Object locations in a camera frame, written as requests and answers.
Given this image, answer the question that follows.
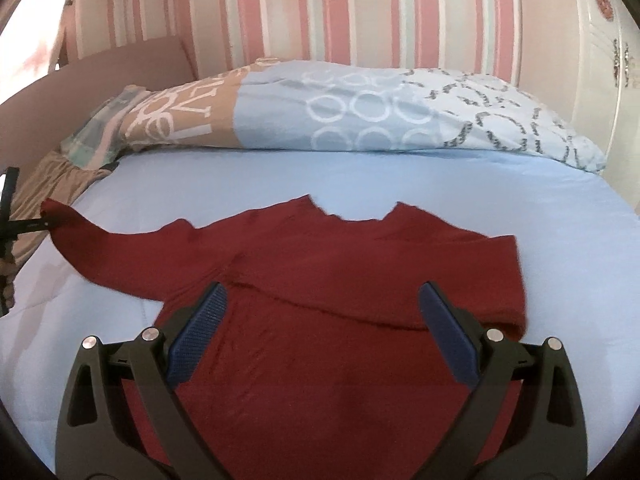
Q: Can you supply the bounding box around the brown cardboard panel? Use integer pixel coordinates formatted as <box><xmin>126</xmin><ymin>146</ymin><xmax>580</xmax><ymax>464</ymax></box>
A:
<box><xmin>0</xmin><ymin>35</ymin><xmax>201</xmax><ymax>171</ymax></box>

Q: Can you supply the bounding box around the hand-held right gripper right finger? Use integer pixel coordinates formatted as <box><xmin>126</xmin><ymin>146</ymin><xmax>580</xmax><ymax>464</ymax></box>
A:
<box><xmin>418</xmin><ymin>281</ymin><xmax>588</xmax><ymax>480</ymax></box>

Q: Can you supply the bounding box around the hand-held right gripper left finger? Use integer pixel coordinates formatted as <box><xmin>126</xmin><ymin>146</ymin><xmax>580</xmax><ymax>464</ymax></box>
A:
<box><xmin>55</xmin><ymin>281</ymin><xmax>231</xmax><ymax>480</ymax></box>

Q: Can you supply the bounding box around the metal wardrobe handle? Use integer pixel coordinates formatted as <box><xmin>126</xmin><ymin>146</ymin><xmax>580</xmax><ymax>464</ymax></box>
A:
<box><xmin>611</xmin><ymin>39</ymin><xmax>632</xmax><ymax>92</ymax></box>

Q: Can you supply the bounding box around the red knit sweater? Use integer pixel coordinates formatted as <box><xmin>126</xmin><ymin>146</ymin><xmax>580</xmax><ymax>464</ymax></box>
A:
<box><xmin>40</xmin><ymin>194</ymin><xmax>531</xmax><ymax>480</ymax></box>

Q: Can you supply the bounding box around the white wardrobe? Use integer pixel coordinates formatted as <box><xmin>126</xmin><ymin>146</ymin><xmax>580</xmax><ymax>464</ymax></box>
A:
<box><xmin>565</xmin><ymin>0</ymin><xmax>640</xmax><ymax>176</ymax></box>

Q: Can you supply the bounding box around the pink striped curtain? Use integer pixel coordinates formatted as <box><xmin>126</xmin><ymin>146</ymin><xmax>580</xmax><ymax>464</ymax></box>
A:
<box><xmin>60</xmin><ymin>0</ymin><xmax>586</xmax><ymax>91</ymax></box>

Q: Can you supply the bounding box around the plaid cloth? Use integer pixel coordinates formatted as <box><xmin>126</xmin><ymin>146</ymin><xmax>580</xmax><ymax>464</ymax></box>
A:
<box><xmin>60</xmin><ymin>85</ymin><xmax>151</xmax><ymax>171</ymax></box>

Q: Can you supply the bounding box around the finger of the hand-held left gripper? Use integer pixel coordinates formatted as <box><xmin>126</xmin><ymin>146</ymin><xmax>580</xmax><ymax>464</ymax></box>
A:
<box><xmin>0</xmin><ymin>166</ymin><xmax>57</xmax><ymax>237</ymax></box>

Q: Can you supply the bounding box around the brown striped cloth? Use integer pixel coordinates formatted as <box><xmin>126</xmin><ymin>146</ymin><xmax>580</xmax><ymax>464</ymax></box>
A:
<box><xmin>10</xmin><ymin>152</ymin><xmax>118</xmax><ymax>261</ymax></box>

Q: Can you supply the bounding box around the light blue bedsheet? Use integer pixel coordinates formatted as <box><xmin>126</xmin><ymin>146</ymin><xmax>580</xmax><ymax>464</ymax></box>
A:
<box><xmin>0</xmin><ymin>147</ymin><xmax>640</xmax><ymax>480</ymax></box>

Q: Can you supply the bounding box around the blue and tan printed duvet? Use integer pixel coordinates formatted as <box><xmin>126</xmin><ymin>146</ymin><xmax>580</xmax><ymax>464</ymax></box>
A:
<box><xmin>117</xmin><ymin>57</ymin><xmax>608</xmax><ymax>176</ymax></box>

